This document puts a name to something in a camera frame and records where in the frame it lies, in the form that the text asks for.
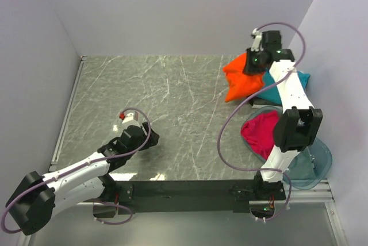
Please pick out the blue transparent plastic bin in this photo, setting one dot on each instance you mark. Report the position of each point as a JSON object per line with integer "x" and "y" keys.
{"x": 319, "y": 152}

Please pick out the teal grey t shirt in bin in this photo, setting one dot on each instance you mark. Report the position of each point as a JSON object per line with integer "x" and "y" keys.
{"x": 302, "y": 168}

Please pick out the orange t shirt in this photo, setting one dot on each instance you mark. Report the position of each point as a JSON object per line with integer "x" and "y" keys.
{"x": 241, "y": 85}

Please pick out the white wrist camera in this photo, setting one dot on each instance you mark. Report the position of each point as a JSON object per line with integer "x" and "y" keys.
{"x": 257, "y": 40}
{"x": 129, "y": 118}

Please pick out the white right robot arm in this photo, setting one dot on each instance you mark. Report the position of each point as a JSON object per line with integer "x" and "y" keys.
{"x": 297, "y": 127}

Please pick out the dark green folded t shirt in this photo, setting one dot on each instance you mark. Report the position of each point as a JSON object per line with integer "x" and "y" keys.
{"x": 254, "y": 101}

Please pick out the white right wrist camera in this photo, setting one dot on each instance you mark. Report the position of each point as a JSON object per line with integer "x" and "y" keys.
{"x": 257, "y": 40}

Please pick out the white folded t shirt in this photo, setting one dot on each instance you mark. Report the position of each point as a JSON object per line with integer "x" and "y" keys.
{"x": 264, "y": 103}

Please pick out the aluminium frame rail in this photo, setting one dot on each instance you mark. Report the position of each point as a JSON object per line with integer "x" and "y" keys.
{"x": 60, "y": 139}

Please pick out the teal folded t shirt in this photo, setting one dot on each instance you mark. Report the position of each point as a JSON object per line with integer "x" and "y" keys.
{"x": 272, "y": 94}

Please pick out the black base crossbar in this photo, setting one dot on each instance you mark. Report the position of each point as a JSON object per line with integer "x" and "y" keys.
{"x": 190, "y": 195}

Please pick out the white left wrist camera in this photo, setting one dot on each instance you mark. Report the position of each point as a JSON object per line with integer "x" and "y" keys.
{"x": 129, "y": 118}

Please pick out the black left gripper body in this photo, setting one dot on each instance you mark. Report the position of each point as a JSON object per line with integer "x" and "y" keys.
{"x": 142, "y": 140}

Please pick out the magenta t shirt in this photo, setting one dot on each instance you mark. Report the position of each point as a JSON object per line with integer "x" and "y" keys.
{"x": 258, "y": 133}

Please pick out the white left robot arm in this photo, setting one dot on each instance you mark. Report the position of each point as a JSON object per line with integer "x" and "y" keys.
{"x": 40, "y": 197}

